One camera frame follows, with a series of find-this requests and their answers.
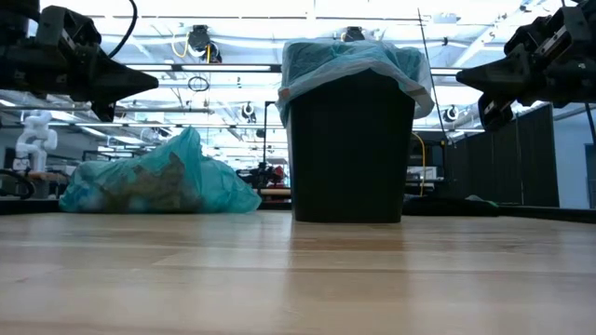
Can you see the black trash bin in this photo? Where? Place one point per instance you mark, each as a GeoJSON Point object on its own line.
{"type": "Point", "coordinates": [349, 153]}

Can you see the teal trash bag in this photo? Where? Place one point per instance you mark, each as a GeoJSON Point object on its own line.
{"type": "Point", "coordinates": [153, 186]}

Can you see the black hanging camera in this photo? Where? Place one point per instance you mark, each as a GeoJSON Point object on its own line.
{"type": "Point", "coordinates": [200, 39]}
{"type": "Point", "coordinates": [354, 33]}

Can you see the background workbench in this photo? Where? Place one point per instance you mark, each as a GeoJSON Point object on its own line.
{"type": "Point", "coordinates": [51, 178]}

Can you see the black aluminium table frame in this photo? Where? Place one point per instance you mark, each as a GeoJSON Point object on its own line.
{"type": "Point", "coordinates": [28, 207]}

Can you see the light blue trash bag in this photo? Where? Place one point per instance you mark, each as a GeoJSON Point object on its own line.
{"type": "Point", "coordinates": [354, 58]}

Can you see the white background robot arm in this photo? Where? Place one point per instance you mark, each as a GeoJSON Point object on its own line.
{"type": "Point", "coordinates": [36, 139]}

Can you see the dark partition panels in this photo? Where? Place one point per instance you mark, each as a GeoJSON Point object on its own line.
{"type": "Point", "coordinates": [503, 163]}

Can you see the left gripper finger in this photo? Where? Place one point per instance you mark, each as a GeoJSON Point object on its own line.
{"type": "Point", "coordinates": [112, 73]}
{"type": "Point", "coordinates": [104, 109]}

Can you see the red black background robot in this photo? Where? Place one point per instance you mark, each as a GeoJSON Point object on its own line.
{"type": "Point", "coordinates": [265, 177]}

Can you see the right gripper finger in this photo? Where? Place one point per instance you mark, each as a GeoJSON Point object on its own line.
{"type": "Point", "coordinates": [496, 114]}
{"type": "Point", "coordinates": [507, 70]}

